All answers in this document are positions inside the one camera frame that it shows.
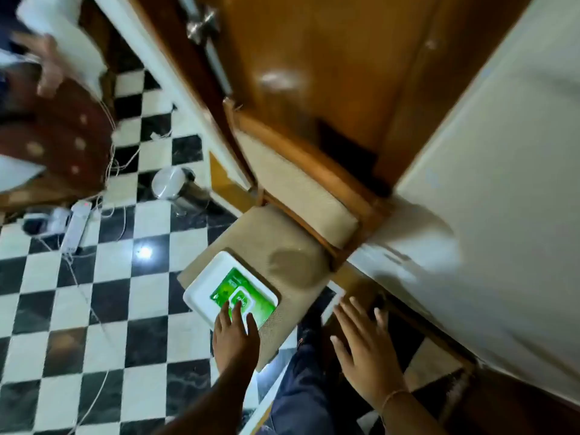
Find white power strip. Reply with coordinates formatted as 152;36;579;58
60;201;92;255

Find person's blue trousers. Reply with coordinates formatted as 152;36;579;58
257;312;363;435

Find green packet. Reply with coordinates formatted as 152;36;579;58
210;267;277;329

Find metal door handle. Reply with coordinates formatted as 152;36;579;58
186;6;220;46

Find brown wooden door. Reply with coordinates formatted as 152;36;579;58
127;0;535;195

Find white rectangular tray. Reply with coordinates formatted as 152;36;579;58
182;251;279;333

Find white bed sheet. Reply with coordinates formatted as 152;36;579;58
0;154;46;193

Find white plug adapter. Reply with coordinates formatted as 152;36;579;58
22;208;71;237

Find thin white cable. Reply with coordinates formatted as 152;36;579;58
93;99;175;222
63;253;111;435

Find maroon dotted cloth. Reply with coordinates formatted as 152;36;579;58
0;63;114;200

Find person's left hand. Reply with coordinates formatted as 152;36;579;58
211;301;262;381

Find wooden chair with beige cushions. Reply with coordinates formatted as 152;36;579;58
178;97;395;372

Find thin thread wrist bracelet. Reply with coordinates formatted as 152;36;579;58
380;388;411;415

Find wooden bed frame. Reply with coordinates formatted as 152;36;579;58
0;176;105;213

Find person's right hand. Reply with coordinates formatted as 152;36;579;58
330;297;408;409

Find person's left forearm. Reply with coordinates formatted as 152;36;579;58
154;369;259;435

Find steel pedal bin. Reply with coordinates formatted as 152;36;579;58
151;166;211;213

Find person's right forearm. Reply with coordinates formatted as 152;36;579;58
378;386;449;435

